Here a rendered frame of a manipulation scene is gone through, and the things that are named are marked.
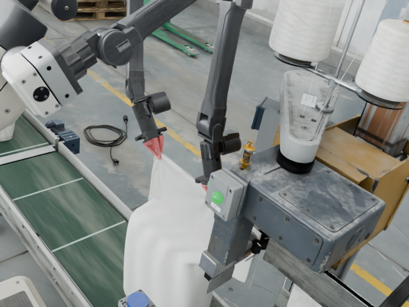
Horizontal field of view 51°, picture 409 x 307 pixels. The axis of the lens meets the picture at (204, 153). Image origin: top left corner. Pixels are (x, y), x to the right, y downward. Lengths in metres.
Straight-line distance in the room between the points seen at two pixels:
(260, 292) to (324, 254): 1.68
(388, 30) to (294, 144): 0.31
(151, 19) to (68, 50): 0.21
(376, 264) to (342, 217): 2.17
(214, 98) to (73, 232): 1.19
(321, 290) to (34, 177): 1.76
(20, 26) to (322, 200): 0.77
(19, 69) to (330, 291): 0.87
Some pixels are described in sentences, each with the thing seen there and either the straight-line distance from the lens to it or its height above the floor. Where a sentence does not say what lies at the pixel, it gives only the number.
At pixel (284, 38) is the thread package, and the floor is 1.57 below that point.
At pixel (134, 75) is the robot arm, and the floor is 1.29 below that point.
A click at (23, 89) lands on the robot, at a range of 0.95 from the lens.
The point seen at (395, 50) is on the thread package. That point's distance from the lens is 1.03.
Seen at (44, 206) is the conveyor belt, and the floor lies 0.38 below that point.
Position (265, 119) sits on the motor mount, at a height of 1.27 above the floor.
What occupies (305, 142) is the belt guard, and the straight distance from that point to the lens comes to 0.99.
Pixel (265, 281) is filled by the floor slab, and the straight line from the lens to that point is 2.63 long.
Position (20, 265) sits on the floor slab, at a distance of 2.56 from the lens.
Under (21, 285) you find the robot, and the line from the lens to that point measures 2.12.
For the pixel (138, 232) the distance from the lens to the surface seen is 1.60.
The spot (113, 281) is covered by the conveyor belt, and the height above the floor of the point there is 0.38.
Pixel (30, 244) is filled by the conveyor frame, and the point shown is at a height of 0.30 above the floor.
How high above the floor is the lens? 1.85
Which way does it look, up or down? 31 degrees down
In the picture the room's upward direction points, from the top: 12 degrees clockwise
